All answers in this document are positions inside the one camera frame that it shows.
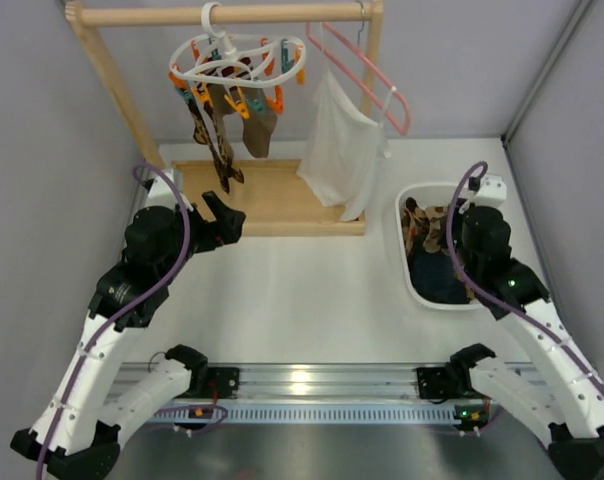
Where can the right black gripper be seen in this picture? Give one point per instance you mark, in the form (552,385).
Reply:
(464,220)

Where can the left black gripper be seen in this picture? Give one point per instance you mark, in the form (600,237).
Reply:
(214,226)

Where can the dark brown argyle sock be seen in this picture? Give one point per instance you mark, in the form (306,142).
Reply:
(210,130)

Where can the plain brown sock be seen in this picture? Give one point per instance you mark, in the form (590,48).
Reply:
(261,123)

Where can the white round clip hanger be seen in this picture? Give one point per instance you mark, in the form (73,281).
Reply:
(250,68)

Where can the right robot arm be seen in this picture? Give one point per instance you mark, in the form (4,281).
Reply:
(567,417)

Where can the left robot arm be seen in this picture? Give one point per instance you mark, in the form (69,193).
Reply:
(81,434)

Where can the pile of socks in basket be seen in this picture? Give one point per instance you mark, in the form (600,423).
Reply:
(430,267)

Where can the pink clothes hanger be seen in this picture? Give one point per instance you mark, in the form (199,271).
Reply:
(376,88)

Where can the wooden clothes rack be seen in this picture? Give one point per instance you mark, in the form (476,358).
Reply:
(277,202)

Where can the white plastic laundry basket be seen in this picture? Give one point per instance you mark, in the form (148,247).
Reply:
(426,194)

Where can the white hanging garment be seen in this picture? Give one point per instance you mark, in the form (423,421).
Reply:
(343,148)

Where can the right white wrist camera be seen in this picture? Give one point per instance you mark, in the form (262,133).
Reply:
(489,190)

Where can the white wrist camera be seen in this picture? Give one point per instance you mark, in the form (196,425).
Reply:
(489,190)
(163,193)

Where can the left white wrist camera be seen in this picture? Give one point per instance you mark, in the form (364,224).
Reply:
(163,193)

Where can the aluminium mounting rail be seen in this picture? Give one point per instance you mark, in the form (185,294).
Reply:
(395,393)

